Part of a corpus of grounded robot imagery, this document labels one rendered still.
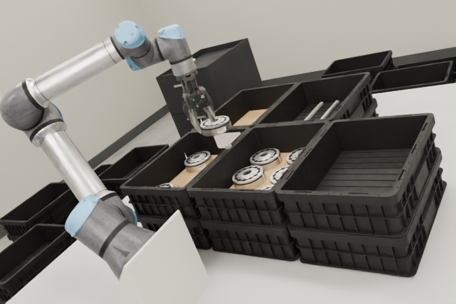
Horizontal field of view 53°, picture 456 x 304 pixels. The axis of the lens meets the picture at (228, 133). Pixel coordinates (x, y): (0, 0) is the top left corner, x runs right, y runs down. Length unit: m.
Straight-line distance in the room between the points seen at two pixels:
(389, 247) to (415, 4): 3.61
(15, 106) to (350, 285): 1.00
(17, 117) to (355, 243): 0.97
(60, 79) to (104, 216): 0.41
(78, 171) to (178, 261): 0.42
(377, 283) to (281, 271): 0.25
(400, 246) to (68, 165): 0.93
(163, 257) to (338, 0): 3.83
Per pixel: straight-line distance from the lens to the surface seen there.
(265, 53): 5.15
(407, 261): 1.14
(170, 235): 1.20
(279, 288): 1.23
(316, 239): 1.19
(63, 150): 1.46
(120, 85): 5.32
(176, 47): 1.44
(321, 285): 1.20
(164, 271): 1.19
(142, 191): 1.47
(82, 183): 1.42
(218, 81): 3.06
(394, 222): 1.07
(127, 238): 1.21
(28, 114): 1.42
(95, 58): 1.35
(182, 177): 1.67
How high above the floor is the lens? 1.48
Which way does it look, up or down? 20 degrees down
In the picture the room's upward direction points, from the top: 20 degrees counter-clockwise
